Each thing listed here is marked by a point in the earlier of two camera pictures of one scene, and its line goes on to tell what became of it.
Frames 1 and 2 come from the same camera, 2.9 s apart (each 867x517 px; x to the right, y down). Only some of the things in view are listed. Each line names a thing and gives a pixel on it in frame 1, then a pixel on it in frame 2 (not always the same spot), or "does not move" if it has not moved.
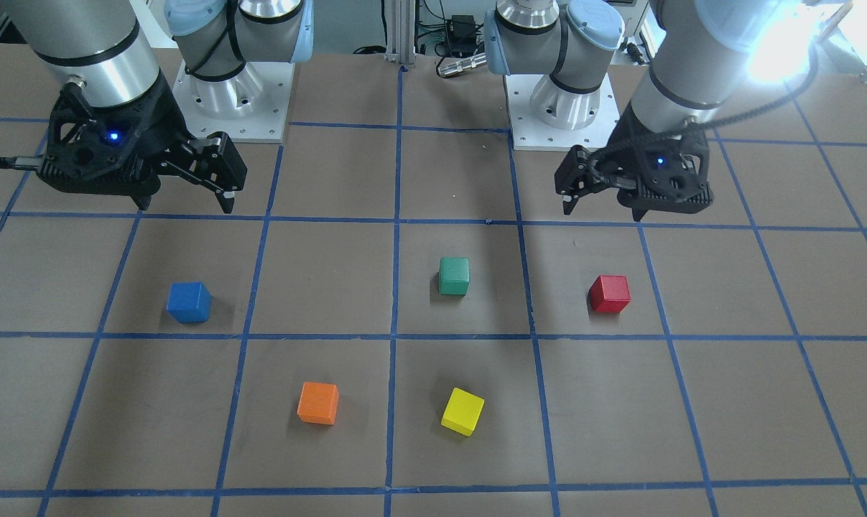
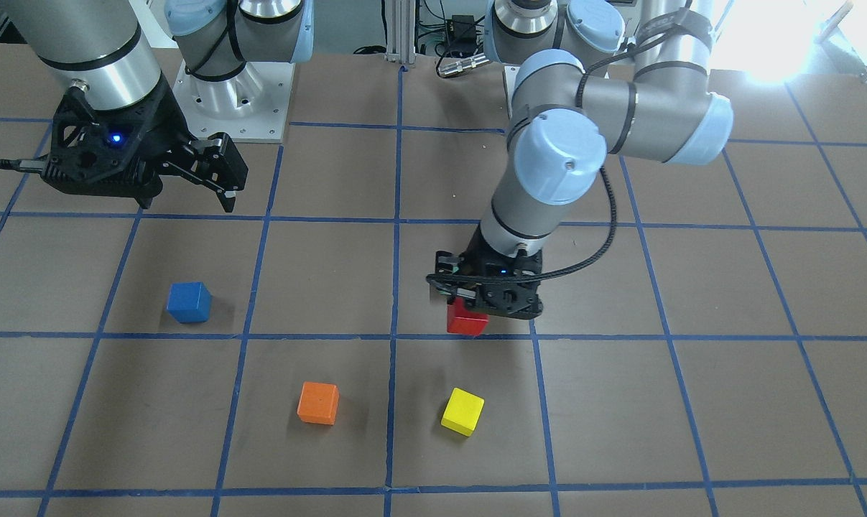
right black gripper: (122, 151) does not move
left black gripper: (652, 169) → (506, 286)
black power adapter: (462, 35) does not move
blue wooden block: (189, 302) does not move
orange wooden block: (319, 403) does not move
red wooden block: (609, 294) → (460, 320)
